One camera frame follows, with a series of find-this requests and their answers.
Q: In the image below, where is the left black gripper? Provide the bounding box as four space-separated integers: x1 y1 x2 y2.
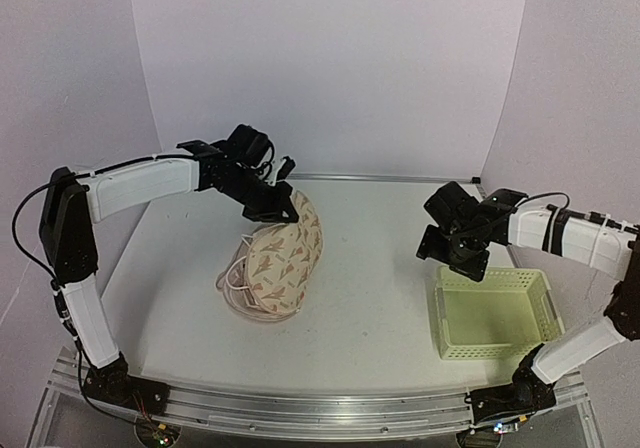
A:
217 165 300 224

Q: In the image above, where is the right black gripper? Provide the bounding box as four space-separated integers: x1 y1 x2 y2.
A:
417 225 490 283

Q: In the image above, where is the floral mesh laundry bag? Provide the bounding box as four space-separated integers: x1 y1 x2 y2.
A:
242 190 323 320

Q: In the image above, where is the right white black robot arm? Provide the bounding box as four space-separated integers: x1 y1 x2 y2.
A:
417 181 639 411

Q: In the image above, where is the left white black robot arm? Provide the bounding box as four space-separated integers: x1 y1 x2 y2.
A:
39 124 299 405

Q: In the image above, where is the pink bra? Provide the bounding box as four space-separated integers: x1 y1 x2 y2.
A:
215 234 279 323

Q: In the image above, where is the pale yellow plastic basket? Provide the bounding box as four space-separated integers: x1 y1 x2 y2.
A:
435 267 565 361

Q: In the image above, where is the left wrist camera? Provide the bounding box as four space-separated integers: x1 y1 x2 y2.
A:
265 156 296 186

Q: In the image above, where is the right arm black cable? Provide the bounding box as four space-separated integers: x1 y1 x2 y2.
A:
514 192 574 214

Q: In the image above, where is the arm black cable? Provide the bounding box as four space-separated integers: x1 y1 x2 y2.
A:
514 192 574 214
12 167 86 354

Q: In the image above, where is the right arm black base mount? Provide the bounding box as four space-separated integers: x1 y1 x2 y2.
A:
465 367 556 427

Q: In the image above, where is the aluminium front rail frame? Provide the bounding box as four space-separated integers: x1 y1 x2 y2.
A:
29 350 603 447

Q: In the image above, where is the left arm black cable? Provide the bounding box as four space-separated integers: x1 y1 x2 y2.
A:
12 167 86 354

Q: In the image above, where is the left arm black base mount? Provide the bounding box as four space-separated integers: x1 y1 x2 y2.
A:
81 353 170 415

